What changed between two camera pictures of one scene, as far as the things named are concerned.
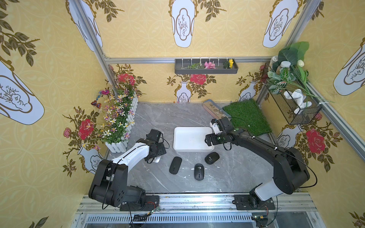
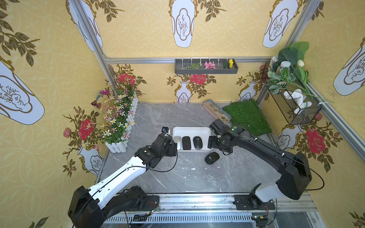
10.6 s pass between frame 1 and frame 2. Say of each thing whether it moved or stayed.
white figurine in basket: stayed
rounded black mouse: stayed
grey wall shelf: stayed
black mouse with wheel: moved
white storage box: stayed
